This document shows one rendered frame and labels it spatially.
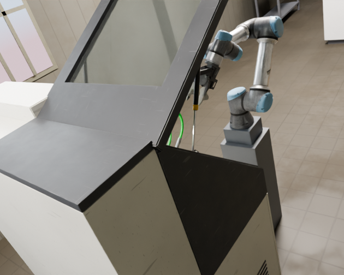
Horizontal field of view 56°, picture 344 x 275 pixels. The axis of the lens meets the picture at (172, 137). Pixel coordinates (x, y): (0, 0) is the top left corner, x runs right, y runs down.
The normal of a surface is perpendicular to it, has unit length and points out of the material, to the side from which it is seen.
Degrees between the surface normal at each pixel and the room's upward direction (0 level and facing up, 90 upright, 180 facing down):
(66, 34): 90
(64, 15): 90
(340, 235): 0
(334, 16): 90
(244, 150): 90
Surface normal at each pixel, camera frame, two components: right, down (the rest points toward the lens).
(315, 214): -0.27, -0.83
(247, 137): -0.55, 0.55
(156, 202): 0.76, 0.13
